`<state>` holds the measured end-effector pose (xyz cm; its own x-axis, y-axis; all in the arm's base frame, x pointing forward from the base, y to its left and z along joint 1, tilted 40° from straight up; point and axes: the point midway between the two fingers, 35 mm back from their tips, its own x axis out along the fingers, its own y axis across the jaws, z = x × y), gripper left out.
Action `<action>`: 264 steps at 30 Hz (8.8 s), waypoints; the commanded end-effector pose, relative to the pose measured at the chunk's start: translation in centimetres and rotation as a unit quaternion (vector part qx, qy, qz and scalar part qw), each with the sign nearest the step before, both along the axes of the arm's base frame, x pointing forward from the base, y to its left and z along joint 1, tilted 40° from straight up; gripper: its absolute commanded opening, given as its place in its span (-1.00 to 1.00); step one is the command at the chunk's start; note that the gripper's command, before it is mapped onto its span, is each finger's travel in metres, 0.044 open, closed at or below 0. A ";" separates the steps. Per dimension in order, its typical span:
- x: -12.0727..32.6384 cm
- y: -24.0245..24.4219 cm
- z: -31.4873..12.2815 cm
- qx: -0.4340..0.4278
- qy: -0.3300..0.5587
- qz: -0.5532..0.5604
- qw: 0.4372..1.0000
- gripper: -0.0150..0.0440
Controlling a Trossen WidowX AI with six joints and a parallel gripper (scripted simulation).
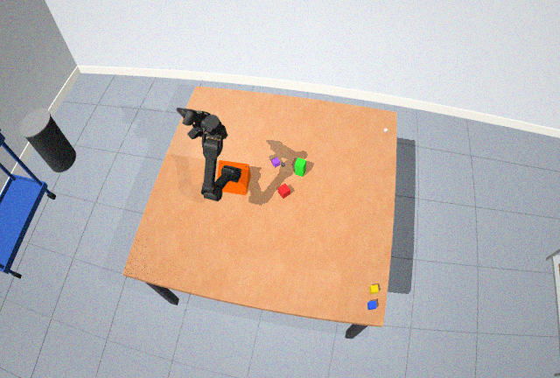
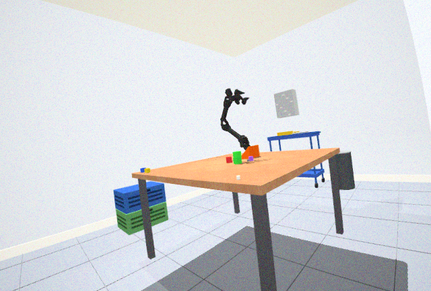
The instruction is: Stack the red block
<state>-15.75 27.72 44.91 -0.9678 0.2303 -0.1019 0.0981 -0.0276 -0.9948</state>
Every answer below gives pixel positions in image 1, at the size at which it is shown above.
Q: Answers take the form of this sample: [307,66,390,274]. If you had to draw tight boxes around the green block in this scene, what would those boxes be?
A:
[295,157,306,172]
[295,166,306,177]

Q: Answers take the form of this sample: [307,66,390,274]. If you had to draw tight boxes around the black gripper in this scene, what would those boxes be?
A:
[176,108,211,132]

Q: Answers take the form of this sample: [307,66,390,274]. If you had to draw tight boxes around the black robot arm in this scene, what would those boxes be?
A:
[187,114,242,201]

